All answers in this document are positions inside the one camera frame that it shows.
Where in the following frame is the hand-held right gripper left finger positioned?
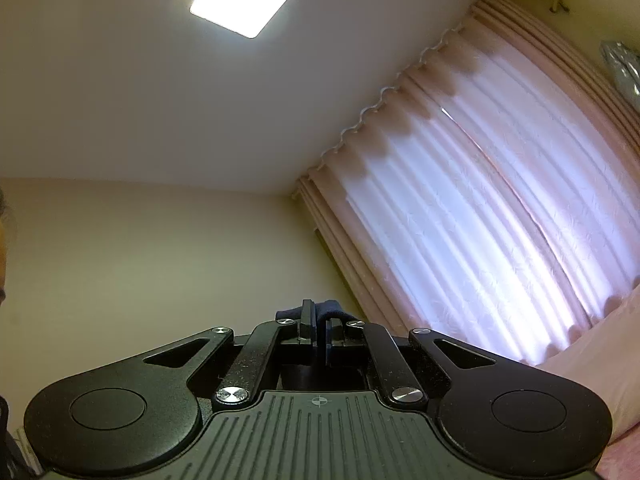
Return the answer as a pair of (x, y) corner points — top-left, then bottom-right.
(134, 300), (317, 409)

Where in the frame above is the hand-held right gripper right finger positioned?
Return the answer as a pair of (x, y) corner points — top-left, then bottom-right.
(317, 316), (507, 409)

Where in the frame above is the navy top grey lining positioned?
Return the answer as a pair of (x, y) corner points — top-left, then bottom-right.
(276, 298), (359, 324)

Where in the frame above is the pink curtain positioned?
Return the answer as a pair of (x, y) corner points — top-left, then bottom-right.
(292, 0), (640, 367)

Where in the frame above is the grey pink plush blanket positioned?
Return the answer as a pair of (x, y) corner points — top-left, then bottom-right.
(537, 280), (640, 480)

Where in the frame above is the person's dark jacket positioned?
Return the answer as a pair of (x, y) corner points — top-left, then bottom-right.
(0, 394), (44, 480)

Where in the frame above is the silver foil decoration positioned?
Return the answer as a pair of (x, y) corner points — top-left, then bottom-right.
(599, 38), (640, 97)

